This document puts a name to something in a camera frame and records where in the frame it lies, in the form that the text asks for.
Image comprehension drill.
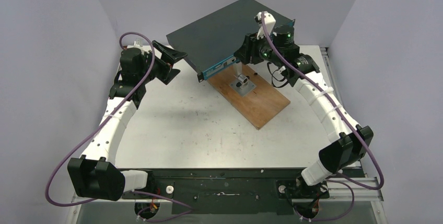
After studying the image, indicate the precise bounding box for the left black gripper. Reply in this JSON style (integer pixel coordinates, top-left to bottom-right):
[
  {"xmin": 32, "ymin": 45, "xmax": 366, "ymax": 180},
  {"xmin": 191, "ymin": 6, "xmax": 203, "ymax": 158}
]
[{"xmin": 138, "ymin": 42, "xmax": 187, "ymax": 84}]

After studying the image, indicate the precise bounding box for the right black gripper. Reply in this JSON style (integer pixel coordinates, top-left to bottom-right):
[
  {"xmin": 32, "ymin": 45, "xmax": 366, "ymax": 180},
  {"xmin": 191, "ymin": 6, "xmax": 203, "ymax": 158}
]
[{"xmin": 234, "ymin": 30, "xmax": 282, "ymax": 65}]

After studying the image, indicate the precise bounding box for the teal grey network switch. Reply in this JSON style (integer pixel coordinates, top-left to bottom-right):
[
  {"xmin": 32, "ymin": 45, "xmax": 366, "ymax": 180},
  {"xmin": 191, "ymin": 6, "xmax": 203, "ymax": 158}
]
[{"xmin": 167, "ymin": 0, "xmax": 295, "ymax": 82}]

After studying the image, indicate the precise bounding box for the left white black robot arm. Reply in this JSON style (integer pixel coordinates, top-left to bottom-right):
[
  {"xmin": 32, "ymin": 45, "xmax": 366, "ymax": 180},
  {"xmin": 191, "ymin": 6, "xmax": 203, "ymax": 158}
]
[{"xmin": 67, "ymin": 41, "xmax": 187, "ymax": 201}]

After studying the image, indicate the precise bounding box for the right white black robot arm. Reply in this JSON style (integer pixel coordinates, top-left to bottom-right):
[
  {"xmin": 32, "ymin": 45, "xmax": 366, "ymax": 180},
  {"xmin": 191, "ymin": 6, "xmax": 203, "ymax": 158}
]
[{"xmin": 234, "ymin": 25, "xmax": 374, "ymax": 197}]

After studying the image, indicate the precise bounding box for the wooden base board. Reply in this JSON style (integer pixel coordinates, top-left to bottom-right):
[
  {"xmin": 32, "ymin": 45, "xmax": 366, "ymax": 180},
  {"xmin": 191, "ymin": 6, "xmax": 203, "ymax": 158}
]
[{"xmin": 208, "ymin": 65, "xmax": 290, "ymax": 129}]

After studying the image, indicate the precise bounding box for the metal switch mounting stand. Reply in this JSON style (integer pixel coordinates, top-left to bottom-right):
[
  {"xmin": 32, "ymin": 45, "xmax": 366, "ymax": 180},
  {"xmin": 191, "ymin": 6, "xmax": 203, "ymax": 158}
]
[{"xmin": 230, "ymin": 62, "xmax": 256, "ymax": 97}]

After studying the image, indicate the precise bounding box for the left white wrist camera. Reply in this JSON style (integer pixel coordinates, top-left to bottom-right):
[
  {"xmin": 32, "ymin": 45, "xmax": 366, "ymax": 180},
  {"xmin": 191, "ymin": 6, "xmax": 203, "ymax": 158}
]
[{"xmin": 133, "ymin": 38, "xmax": 144, "ymax": 49}]

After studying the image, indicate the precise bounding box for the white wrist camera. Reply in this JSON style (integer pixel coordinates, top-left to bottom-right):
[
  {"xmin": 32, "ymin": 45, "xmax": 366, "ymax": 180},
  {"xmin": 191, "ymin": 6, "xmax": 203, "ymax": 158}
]
[
  {"xmin": 133, "ymin": 38, "xmax": 144, "ymax": 49},
  {"xmin": 255, "ymin": 11, "xmax": 276, "ymax": 40}
]

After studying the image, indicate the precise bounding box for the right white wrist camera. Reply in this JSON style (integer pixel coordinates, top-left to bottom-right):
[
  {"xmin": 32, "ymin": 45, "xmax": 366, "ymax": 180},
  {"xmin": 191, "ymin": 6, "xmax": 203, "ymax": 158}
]
[{"xmin": 255, "ymin": 11, "xmax": 276, "ymax": 40}]

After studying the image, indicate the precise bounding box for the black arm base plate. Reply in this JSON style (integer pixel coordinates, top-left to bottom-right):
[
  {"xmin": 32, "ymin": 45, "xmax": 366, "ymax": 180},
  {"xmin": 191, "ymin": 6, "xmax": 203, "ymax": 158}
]
[{"xmin": 122, "ymin": 168, "xmax": 365, "ymax": 216}]

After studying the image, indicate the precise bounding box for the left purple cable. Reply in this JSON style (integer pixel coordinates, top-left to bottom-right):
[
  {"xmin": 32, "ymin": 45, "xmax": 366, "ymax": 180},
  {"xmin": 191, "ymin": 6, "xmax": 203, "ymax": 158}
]
[{"xmin": 45, "ymin": 32, "xmax": 193, "ymax": 223}]

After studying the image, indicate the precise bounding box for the aluminium frame rail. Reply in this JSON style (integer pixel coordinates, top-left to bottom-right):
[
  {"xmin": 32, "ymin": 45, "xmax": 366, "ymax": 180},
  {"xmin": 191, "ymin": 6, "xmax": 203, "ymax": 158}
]
[{"xmin": 72, "ymin": 177, "xmax": 384, "ymax": 203}]

